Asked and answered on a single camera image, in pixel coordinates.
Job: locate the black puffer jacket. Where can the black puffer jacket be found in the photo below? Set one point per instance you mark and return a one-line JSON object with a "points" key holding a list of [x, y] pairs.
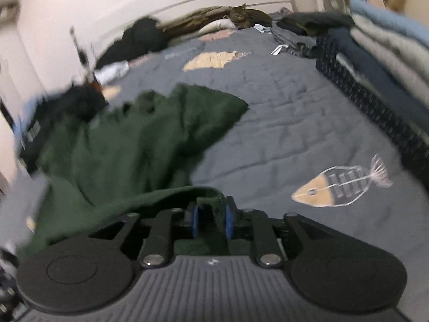
{"points": [[140, 37]]}

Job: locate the grey printed quilt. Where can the grey printed quilt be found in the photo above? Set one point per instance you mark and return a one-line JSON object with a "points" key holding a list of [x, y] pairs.
{"points": [[301, 124]]}

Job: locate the dark green t-shirt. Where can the dark green t-shirt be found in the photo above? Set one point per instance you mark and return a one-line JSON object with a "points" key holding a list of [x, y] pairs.
{"points": [[134, 147]]}

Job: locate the pile of dark clothes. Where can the pile of dark clothes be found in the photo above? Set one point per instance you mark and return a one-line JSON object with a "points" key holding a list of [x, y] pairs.
{"points": [[67, 107]]}

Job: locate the white pillow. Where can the white pillow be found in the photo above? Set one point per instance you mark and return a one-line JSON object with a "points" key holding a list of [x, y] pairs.
{"points": [[216, 25]]}

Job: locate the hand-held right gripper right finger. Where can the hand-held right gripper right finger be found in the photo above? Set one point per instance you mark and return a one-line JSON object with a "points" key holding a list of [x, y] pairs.
{"points": [[229, 221]]}

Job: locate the stack of folded clothes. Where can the stack of folded clothes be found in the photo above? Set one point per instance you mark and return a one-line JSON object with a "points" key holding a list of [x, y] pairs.
{"points": [[385, 73]]}

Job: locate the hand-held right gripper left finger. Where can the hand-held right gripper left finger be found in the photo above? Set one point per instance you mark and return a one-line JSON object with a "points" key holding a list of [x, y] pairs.
{"points": [[196, 221]]}

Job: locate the white garment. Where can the white garment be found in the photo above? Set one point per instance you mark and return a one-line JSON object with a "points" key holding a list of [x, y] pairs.
{"points": [[112, 72]]}

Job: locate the dark folded garment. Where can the dark folded garment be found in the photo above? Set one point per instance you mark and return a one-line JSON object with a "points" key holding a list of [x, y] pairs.
{"points": [[318, 23]]}

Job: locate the tabby cat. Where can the tabby cat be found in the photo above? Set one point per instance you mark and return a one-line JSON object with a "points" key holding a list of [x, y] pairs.
{"points": [[248, 16]]}

